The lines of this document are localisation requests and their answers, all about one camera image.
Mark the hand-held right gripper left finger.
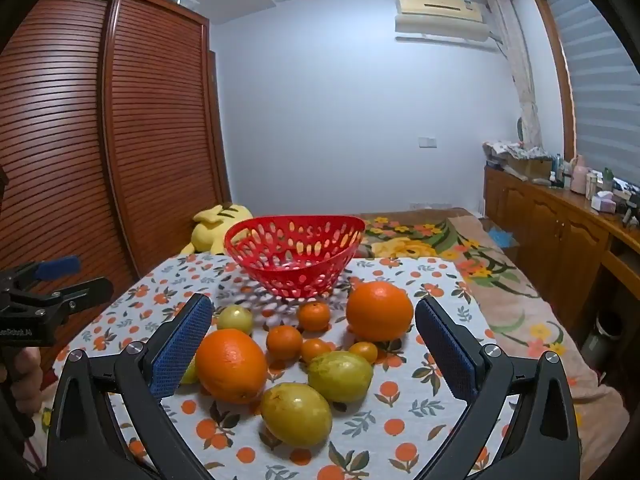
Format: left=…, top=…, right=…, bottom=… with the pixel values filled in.
left=47, top=294, right=216, bottom=480

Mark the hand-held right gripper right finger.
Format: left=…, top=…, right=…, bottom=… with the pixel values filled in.
left=414, top=295, right=583, bottom=480

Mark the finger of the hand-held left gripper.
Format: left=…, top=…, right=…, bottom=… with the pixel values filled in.
left=0, top=256, right=82, bottom=293
left=10, top=277, right=115, bottom=327

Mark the large orange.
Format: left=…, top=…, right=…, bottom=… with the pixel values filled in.
left=346, top=281, right=415, bottom=342
left=195, top=329, right=268, bottom=405

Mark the red perforated plastic basket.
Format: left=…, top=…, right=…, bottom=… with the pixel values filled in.
left=224, top=215, right=367, bottom=300

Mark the person's left hand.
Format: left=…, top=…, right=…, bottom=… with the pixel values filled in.
left=0, top=347, right=45, bottom=436

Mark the orange-print tablecloth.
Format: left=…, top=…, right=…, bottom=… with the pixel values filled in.
left=40, top=252, right=521, bottom=480

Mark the small mandarin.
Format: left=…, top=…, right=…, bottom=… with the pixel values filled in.
left=348, top=341, right=379, bottom=365
left=266, top=325, right=304, bottom=361
left=300, top=338, right=333, bottom=364
left=297, top=301, right=332, bottom=332

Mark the floral blanket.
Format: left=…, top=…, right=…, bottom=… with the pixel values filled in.
left=357, top=206, right=631, bottom=461

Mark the yellow plush toy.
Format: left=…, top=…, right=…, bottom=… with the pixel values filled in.
left=180, top=202, right=255, bottom=256

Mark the blue cloth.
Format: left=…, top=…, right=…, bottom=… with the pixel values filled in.
left=487, top=227, right=521, bottom=251

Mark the grey metal flask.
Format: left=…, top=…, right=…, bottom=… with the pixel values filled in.
left=580, top=310, right=623, bottom=368

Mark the wooden slatted wardrobe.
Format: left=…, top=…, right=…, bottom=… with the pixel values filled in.
left=0, top=0, right=233, bottom=376

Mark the wooden side cabinet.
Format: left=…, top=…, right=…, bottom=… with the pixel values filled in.
left=482, top=165, right=640, bottom=341

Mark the row of toiletry bottles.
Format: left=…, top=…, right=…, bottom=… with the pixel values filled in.
left=547, top=152, right=640, bottom=231

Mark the pale patterned curtain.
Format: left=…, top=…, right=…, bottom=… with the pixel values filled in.
left=487, top=0, right=546, bottom=153

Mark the striped window blind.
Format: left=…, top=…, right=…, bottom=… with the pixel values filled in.
left=542, top=0, right=640, bottom=191

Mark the white air conditioner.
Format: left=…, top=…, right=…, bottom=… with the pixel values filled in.
left=394, top=0, right=493, bottom=43

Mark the wooden window frame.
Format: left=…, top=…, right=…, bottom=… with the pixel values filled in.
left=530, top=0, right=576, bottom=161

